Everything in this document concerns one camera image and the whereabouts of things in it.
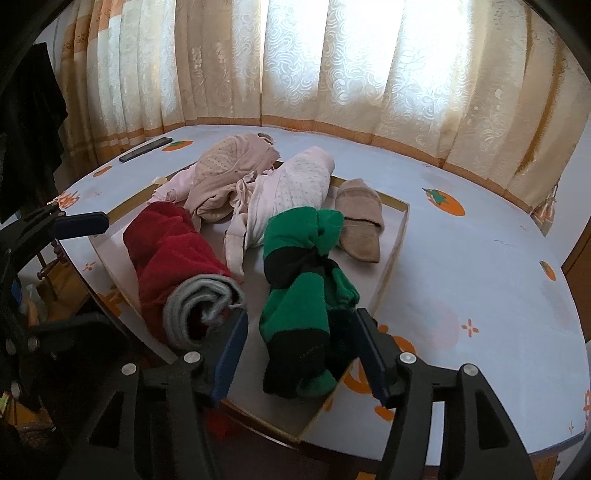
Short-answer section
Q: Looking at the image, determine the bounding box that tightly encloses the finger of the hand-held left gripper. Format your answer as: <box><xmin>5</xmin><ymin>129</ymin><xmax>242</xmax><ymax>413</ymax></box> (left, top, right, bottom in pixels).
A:
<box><xmin>21</xmin><ymin>208</ymin><xmax>110</xmax><ymax>241</ymax></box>
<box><xmin>25</xmin><ymin>312</ymin><xmax>139</xmax><ymax>370</ymax></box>

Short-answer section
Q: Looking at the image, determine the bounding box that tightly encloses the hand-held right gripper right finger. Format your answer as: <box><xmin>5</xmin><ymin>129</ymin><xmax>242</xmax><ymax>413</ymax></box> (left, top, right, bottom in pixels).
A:
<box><xmin>355</xmin><ymin>307</ymin><xmax>536</xmax><ymax>480</ymax></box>

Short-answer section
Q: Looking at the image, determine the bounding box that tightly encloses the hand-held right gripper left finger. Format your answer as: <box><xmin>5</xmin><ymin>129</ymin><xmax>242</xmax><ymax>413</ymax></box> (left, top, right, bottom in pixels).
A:
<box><xmin>60</xmin><ymin>308</ymin><xmax>250</xmax><ymax>480</ymax></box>

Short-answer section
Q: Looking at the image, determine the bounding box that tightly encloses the shallow cardboard box tray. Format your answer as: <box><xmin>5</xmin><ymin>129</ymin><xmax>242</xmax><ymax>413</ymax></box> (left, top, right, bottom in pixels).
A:
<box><xmin>88</xmin><ymin>159</ymin><xmax>411</xmax><ymax>444</ymax></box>

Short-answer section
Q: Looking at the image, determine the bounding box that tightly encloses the green and black underwear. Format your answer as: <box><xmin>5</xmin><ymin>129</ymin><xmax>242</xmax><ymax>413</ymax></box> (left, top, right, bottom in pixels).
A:
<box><xmin>259</xmin><ymin>208</ymin><xmax>361</xmax><ymax>400</ymax></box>

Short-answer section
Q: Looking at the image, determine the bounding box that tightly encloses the maroon underwear with grey waistband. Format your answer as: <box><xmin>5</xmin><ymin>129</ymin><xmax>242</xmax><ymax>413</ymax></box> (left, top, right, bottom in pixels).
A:
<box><xmin>122</xmin><ymin>202</ymin><xmax>247</xmax><ymax>349</ymax></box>

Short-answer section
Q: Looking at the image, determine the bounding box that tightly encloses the tan brown underwear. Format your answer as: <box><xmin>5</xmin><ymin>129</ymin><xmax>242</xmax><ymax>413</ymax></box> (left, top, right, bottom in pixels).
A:
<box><xmin>333</xmin><ymin>179</ymin><xmax>385</xmax><ymax>264</ymax></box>

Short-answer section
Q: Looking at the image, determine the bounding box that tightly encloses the beige dotted underwear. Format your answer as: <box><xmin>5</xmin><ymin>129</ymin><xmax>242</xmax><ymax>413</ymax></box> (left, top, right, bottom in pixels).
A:
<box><xmin>185</xmin><ymin>133</ymin><xmax>280</xmax><ymax>224</ymax></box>

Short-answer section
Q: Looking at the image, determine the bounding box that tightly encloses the pale pink underwear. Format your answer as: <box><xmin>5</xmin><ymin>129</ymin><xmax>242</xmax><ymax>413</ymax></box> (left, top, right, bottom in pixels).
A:
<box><xmin>224</xmin><ymin>147</ymin><xmax>335</xmax><ymax>283</ymax></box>

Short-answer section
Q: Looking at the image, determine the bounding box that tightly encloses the wooden chair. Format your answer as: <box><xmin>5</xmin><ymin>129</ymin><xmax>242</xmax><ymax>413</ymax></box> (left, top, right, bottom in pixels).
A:
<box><xmin>34</xmin><ymin>237</ymin><xmax>95</xmax><ymax>324</ymax></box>

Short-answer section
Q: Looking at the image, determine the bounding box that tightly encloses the black remote control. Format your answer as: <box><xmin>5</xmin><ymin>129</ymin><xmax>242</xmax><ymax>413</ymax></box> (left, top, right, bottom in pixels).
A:
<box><xmin>119</xmin><ymin>137</ymin><xmax>174</xmax><ymax>163</ymax></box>

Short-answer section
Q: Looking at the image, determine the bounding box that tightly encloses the black hanging garment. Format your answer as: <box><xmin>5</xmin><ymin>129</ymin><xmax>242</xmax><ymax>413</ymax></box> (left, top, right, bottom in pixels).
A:
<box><xmin>0</xmin><ymin>42</ymin><xmax>69</xmax><ymax>224</ymax></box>

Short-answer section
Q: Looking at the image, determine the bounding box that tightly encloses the brown wooden door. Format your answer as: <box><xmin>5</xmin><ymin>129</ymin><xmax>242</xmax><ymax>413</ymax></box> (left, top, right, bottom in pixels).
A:
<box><xmin>561</xmin><ymin>240</ymin><xmax>591</xmax><ymax>344</ymax></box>

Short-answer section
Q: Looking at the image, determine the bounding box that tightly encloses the curtain tassel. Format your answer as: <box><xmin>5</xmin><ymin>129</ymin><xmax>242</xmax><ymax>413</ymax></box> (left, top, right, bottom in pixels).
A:
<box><xmin>531</xmin><ymin>182</ymin><xmax>561</xmax><ymax>236</ymax></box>

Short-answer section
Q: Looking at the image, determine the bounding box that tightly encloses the orange and cream patterned curtain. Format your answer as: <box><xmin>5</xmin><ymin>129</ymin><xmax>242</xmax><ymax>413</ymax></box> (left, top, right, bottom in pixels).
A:
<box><xmin>51</xmin><ymin>0</ymin><xmax>587</xmax><ymax>213</ymax></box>

